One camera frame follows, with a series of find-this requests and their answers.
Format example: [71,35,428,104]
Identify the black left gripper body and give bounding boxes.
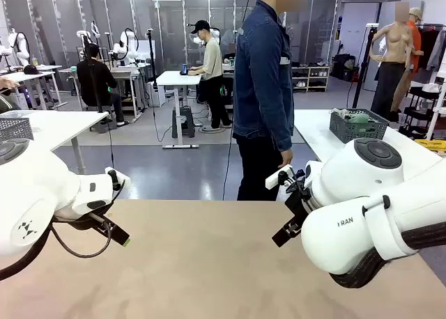
[66,209,114,229]

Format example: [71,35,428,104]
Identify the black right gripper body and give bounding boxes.
[284,188,316,231]

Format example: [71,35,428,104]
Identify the person's right forearm denim sleeve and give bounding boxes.
[268,88,294,152]

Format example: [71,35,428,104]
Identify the dark grey plastic basket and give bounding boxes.
[329,108,390,144]

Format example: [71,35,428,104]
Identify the light grey perforated basket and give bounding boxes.
[0,118,35,141]

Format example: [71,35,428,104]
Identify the person's right hand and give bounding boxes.
[277,148,294,169]

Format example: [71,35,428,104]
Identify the white table with round leg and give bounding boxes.
[0,109,109,176]

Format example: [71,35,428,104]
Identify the person in denim jacket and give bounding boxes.
[231,0,309,201]

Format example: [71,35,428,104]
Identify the white shoe rack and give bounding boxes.
[291,65,331,93]

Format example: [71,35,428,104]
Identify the seated person in black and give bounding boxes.
[76,42,130,127]

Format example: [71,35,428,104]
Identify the person in olive sleeve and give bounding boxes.
[0,77,22,114]

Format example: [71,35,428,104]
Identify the yellow plastic crate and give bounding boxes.
[414,139,446,157]

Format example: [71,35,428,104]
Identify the black bag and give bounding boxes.
[332,53,357,82]

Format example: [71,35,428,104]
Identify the black tripod with white head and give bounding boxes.
[351,22,380,109]

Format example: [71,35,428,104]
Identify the white lab desk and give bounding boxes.
[0,64,63,111]

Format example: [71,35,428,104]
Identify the white robot workbench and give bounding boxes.
[59,63,151,123]

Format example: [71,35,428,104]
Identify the white standing desk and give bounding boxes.
[155,70,203,150]

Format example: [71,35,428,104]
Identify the black stand pole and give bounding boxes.
[145,28,160,107]

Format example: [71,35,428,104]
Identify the standing person with black cap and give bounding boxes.
[187,19,233,131]

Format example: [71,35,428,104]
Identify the bare mannequin with dark skirt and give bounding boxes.
[369,1,416,122]

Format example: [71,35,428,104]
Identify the mannequin with orange shirt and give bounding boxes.
[406,7,424,75]

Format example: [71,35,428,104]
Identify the clothes rack with garments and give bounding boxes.
[417,22,446,72]

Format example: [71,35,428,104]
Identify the thin black camera cable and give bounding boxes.
[50,170,127,258]

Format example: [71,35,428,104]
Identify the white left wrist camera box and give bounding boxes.
[104,166,132,192]

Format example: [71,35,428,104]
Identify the thin black pole cable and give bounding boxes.
[104,111,116,162]

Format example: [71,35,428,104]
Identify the black hanging cable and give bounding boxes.
[222,0,257,201]

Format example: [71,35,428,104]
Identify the black wire cart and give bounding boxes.
[399,84,446,141]

